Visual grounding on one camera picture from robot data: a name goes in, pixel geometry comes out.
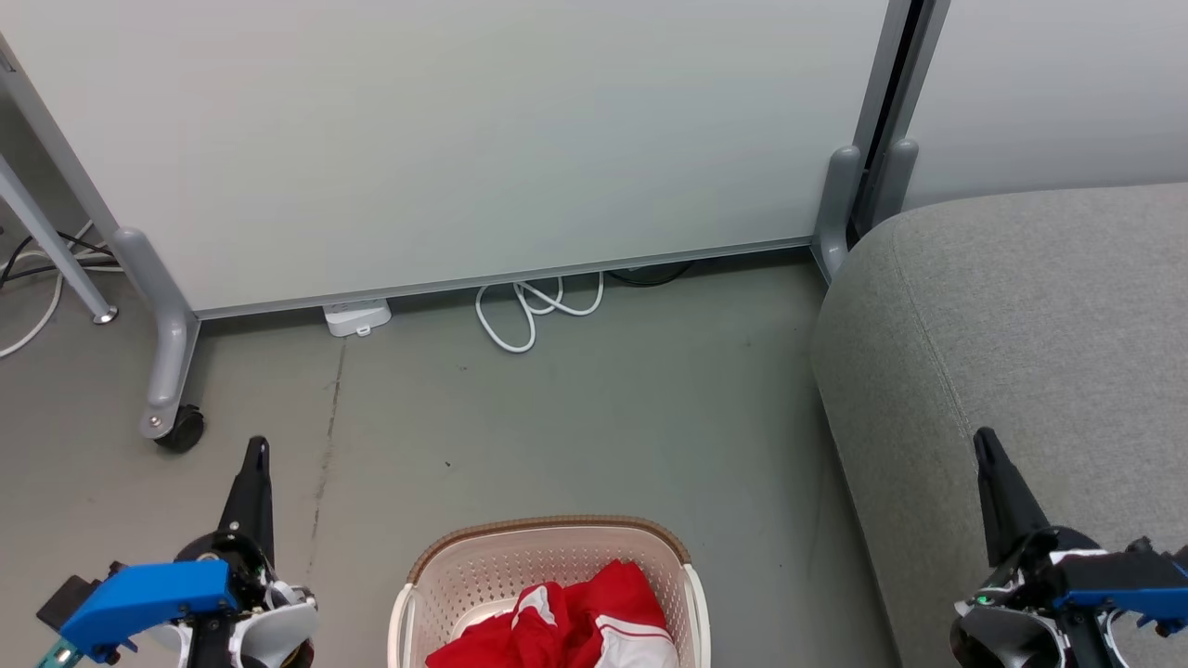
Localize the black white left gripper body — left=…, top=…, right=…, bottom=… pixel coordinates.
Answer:
left=148, top=531, right=318, bottom=668

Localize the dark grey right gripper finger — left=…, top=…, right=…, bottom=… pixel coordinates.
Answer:
left=973, top=427, right=1050, bottom=567

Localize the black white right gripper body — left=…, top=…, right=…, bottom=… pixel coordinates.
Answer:
left=951, top=527, right=1124, bottom=668

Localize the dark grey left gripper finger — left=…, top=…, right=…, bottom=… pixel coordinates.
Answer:
left=218, top=436, right=276, bottom=558

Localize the grey fabric sofa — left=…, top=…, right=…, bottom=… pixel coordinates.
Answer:
left=812, top=183, right=1188, bottom=668

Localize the black caster wheel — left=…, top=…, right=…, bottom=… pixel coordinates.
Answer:
left=153, top=405, right=205, bottom=454

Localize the white power adapter box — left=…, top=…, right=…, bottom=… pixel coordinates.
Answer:
left=323, top=299, right=393, bottom=338

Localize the cream perforated laundry basket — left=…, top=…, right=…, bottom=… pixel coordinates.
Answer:
left=388, top=516, right=712, bottom=668

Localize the grey metal table leg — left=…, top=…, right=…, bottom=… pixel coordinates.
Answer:
left=0, top=153, right=119, bottom=326

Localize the wide white partition panel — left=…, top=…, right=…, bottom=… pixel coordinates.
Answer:
left=0, top=0, right=915, bottom=442

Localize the narrow white partition panel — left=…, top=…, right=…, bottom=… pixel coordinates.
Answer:
left=872, top=0, right=1188, bottom=233

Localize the white thin cable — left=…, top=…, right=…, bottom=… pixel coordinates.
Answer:
left=0, top=218, right=122, bottom=358

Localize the white looped cable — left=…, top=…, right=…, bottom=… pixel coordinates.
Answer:
left=475, top=272, right=606, bottom=353

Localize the black thin cable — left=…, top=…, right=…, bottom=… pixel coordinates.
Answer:
left=0, top=232, right=117, bottom=289

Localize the black floor cable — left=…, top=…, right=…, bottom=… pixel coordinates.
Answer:
left=608, top=263, right=695, bottom=287

